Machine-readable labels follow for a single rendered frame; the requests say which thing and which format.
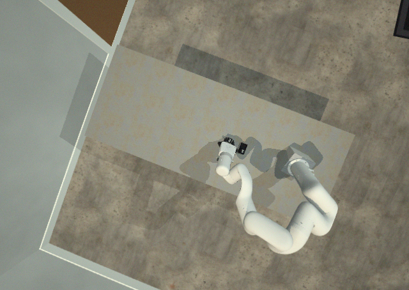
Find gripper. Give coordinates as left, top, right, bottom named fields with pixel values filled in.
left=218, top=138, right=238, bottom=158

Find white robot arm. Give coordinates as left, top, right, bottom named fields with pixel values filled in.
left=216, top=152, right=338, bottom=254

